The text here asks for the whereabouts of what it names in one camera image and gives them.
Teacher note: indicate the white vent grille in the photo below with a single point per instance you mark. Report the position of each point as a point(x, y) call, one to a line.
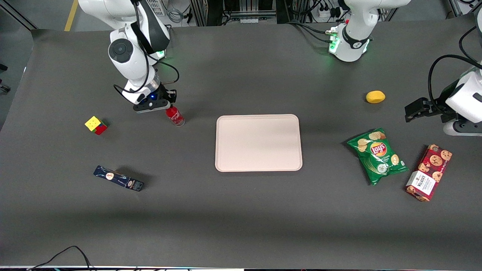
point(156, 6)

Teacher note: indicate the red coke bottle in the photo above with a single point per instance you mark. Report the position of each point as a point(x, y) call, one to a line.
point(176, 117)

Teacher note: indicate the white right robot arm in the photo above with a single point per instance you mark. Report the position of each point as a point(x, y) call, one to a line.
point(128, 64)

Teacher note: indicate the grey metal frame bar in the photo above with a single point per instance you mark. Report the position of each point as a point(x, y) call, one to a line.
point(19, 15)

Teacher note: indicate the red cookie box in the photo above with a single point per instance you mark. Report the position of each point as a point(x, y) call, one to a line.
point(429, 173)

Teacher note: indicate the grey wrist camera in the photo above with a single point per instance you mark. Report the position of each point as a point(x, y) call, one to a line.
point(150, 107)
point(461, 128)

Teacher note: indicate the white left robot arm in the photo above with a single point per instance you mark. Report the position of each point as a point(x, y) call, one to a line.
point(354, 37)

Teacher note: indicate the green chips bag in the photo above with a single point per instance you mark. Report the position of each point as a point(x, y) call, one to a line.
point(376, 156)

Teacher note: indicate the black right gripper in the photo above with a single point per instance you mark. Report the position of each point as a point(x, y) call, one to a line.
point(164, 93)

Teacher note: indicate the colourful puzzle cube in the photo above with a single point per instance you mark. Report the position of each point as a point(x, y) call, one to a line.
point(96, 125)

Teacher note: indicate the yellow lemon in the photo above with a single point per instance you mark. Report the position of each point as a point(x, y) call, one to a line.
point(375, 97)

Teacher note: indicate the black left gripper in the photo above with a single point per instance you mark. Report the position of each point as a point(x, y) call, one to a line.
point(439, 105)

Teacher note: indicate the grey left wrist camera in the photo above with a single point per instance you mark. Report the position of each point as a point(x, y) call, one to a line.
point(461, 128)

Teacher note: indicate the dark blue long box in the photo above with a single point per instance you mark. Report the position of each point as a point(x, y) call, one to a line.
point(118, 178)

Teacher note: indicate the beige plastic tray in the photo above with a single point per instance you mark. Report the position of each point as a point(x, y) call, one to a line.
point(260, 143)

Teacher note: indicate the black equipment rack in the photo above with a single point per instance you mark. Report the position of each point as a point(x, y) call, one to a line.
point(211, 11)

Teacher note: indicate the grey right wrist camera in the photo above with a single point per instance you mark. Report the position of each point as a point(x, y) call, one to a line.
point(150, 107)

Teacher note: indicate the white power strip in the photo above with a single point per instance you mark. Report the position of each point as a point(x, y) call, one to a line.
point(328, 13)

